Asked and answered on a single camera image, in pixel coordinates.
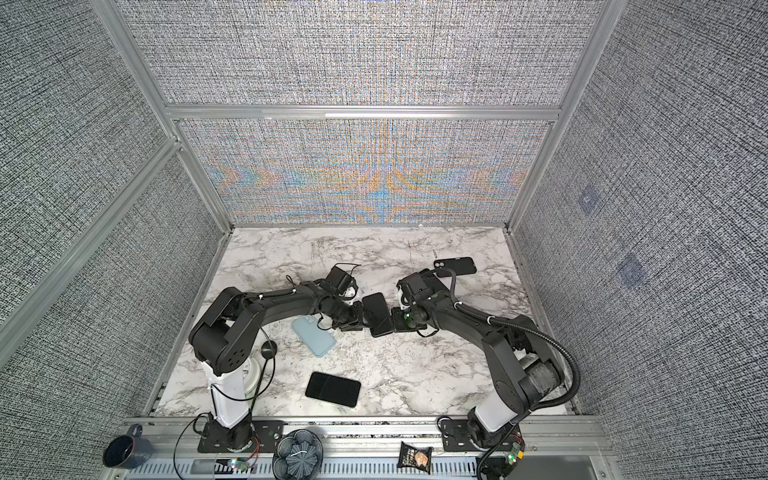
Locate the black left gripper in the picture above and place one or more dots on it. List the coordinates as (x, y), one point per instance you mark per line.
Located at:
(356, 322)

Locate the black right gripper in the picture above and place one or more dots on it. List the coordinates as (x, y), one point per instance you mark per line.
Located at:
(398, 324)

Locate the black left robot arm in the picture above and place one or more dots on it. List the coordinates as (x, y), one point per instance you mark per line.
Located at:
(224, 337)

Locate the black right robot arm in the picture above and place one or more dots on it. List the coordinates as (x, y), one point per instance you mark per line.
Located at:
(529, 369)

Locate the light blue phone case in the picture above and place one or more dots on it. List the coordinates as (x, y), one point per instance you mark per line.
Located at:
(319, 341)

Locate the black phone case far right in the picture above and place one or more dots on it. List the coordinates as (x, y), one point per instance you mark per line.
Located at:
(458, 266)

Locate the white analog alarm clock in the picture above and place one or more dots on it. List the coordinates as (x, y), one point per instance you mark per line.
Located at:
(251, 370)

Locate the black snack packet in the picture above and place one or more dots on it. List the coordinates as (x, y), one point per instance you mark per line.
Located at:
(412, 457)

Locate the dark blue mug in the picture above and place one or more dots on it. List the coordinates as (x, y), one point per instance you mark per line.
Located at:
(128, 451)

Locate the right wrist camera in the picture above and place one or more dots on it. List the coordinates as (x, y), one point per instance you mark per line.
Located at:
(419, 286)

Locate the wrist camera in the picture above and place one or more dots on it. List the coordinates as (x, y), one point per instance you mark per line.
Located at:
(419, 286)
(340, 283)

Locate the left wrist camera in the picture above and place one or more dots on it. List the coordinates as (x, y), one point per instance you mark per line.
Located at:
(340, 283)

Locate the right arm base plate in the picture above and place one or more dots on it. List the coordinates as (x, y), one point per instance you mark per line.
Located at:
(455, 436)

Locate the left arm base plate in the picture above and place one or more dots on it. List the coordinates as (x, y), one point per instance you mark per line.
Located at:
(267, 433)

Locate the aluminium front rail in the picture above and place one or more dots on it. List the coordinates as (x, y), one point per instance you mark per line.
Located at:
(556, 447)

